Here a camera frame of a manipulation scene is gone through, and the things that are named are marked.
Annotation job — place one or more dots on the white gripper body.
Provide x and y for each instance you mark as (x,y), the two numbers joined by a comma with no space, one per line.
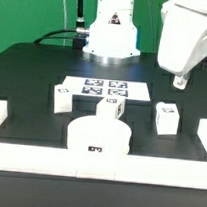
(183,42)

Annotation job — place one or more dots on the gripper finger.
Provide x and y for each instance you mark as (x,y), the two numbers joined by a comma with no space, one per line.
(181,82)

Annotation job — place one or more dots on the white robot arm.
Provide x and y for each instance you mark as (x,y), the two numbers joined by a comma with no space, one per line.
(113,36)

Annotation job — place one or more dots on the white marker sheet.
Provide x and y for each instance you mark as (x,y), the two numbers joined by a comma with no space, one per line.
(101,87)

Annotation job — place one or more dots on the black cable connector block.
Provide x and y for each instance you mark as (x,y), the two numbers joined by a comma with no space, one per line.
(78,43)

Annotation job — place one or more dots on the white front fence wall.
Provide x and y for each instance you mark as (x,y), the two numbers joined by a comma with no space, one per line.
(122,168)

